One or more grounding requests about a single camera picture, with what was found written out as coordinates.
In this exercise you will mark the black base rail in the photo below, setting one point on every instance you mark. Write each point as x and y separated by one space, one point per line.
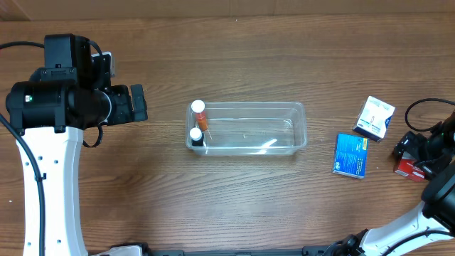
144 250

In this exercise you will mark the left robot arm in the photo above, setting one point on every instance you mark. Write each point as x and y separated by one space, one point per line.
48 115

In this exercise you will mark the red white box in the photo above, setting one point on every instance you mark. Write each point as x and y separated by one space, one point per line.
405 167

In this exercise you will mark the clear plastic container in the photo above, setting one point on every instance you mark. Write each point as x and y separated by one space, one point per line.
250 128

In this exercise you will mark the orange bottle white cap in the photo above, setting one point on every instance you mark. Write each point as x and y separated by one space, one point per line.
198 108

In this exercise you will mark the white blue box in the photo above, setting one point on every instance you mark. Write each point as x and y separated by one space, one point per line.
374 119

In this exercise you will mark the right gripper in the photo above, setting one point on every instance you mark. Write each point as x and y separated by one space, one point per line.
403 151

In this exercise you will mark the black bottle white cap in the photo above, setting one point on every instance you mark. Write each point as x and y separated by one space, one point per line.
196 136

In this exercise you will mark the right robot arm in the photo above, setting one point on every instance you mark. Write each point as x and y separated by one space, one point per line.
432 219

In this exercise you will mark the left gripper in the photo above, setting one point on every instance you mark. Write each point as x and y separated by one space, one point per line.
138 103

